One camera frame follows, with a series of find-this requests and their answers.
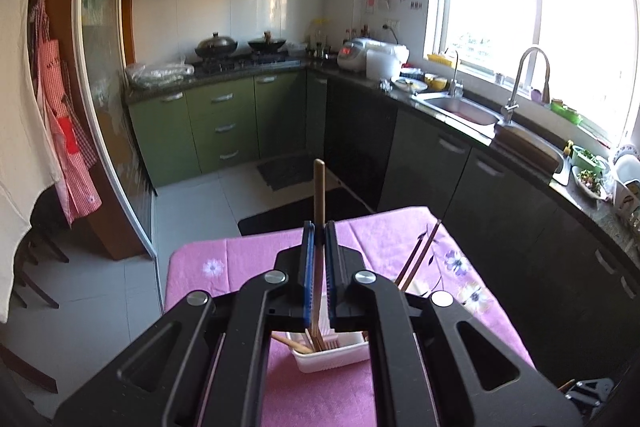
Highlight white rice cooker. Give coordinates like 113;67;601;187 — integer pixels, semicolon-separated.
337;38;373;72

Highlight bowl of chopped vegetables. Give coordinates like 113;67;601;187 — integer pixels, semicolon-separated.
572;166;608;200

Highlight small metal faucet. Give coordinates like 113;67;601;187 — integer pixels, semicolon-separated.
448;50;463;98

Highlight sliding glass door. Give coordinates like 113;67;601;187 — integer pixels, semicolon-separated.
72;0;158;258

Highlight red checked apron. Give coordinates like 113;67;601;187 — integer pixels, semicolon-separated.
30;0;103;225

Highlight cooking oil bottle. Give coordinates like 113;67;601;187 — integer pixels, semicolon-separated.
310;18;328;52

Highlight tall curved metal faucet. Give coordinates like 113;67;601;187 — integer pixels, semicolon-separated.
501;47;552;125

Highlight ridged brown chopstick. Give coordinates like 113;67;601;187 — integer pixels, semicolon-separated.
393;229;431;288
400;219;443;293

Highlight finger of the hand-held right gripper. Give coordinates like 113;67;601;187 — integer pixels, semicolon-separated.
564;377;615;414

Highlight black floor mat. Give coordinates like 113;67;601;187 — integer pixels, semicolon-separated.
237;187;376;238

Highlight clear plastic bag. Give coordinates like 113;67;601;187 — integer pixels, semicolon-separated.
125;61;196;88

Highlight white plate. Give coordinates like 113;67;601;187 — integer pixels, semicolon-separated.
392;77;428;94

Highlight green base cabinets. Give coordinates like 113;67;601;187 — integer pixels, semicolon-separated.
127;69;308;188

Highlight pink floral tablecloth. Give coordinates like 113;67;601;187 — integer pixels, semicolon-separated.
162;205;536;427

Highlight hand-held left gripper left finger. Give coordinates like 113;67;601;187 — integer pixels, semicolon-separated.
52;221;317;427

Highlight dark wooden chair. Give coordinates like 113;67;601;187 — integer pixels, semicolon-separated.
10;197;71;310

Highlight steel sink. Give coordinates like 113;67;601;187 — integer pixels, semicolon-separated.
415;91;503;128

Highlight wooden cutting board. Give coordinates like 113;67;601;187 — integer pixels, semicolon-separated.
492;124;566;175

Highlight green plastic basket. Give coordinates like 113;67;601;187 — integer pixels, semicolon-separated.
550;99;583;125

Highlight black gas stove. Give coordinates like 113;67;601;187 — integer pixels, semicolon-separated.
192;52;303;78

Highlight dark patterned floor mat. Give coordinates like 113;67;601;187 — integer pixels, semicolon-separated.
256;153;321;192

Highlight black wok with lid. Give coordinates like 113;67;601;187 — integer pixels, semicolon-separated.
247;30;289;54
194;32;240;58

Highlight kitchen window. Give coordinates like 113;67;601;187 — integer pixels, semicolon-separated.
425;0;640;148

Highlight white plastic utensil holder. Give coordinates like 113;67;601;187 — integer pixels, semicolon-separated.
285;289;373;374

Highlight green basket with vegetables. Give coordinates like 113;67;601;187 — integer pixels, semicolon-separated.
572;146;608;170

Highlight dark stone countertop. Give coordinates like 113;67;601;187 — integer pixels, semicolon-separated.
125;54;640;268

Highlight white hanging cloth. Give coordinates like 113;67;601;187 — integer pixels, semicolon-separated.
0;0;63;325

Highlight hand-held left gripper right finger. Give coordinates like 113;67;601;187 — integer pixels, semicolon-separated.
324;220;583;427

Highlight black base cabinets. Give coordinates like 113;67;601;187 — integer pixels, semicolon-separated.
306;72;640;358

